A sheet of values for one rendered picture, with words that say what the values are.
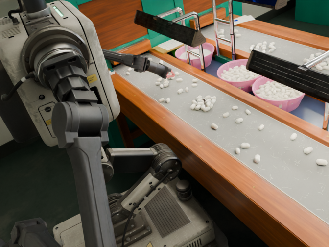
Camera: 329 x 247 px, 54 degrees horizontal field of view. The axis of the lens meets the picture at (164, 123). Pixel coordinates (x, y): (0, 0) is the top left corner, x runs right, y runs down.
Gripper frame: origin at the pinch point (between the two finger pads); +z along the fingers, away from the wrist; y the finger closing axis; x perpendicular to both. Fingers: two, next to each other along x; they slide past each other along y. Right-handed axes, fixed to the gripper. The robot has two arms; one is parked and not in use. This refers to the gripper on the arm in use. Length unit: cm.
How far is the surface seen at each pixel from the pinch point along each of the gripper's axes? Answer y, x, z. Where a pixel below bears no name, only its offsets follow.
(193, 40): -22.7, -20.4, -15.4
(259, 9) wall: 161, -103, 210
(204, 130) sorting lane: -45.0, 14.9, -5.3
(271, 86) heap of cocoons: -41, -17, 31
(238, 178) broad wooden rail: -79, 20, -15
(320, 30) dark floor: 88, -102, 242
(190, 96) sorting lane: -15.5, 6.0, 4.6
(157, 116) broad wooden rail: -21.9, 20.3, -15.7
